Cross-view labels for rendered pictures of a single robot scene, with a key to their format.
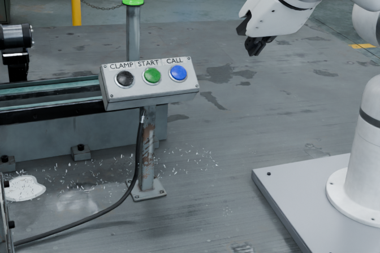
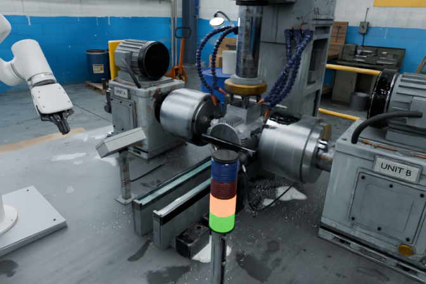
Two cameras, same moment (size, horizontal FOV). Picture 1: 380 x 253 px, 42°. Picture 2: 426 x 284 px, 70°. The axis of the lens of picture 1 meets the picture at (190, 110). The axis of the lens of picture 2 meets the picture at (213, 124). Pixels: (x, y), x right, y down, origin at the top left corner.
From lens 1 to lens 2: 1.88 m
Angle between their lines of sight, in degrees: 123
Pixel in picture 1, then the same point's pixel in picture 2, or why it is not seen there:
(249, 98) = not seen: outside the picture
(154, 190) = (121, 197)
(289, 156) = (34, 253)
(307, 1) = not seen: hidden behind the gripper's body
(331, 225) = (21, 201)
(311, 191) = (27, 216)
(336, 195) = (12, 213)
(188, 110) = (132, 268)
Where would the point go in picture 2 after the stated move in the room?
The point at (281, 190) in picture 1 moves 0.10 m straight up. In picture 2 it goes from (47, 212) to (42, 187)
